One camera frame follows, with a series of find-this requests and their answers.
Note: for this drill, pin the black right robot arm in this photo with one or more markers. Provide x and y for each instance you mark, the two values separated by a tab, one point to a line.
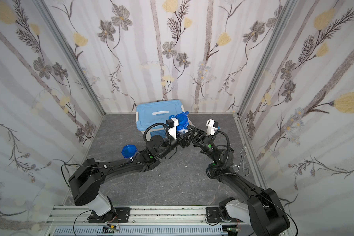
263	210

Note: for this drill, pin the blue lidded clear jar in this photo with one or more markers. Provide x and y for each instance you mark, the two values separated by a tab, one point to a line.
129	151
183	122

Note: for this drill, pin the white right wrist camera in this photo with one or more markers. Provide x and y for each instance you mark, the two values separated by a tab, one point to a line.
212	127

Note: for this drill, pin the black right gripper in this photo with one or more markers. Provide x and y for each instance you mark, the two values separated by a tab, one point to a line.
201	138

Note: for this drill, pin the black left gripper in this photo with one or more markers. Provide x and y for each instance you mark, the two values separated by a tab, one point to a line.
178	140

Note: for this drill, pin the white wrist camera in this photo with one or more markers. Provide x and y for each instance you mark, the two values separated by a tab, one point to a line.
212	127
172	127

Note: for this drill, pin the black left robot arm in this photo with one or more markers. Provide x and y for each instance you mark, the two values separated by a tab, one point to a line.
86	181

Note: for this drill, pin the blue lidded white storage box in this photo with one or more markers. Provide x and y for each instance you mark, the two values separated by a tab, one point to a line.
157	112

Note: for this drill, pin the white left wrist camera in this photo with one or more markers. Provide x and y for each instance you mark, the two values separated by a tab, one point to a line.
172	127

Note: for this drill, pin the white slotted cable duct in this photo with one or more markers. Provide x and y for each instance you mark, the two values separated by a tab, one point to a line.
190	230

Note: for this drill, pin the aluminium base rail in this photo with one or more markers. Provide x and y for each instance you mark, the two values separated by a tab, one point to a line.
148	216

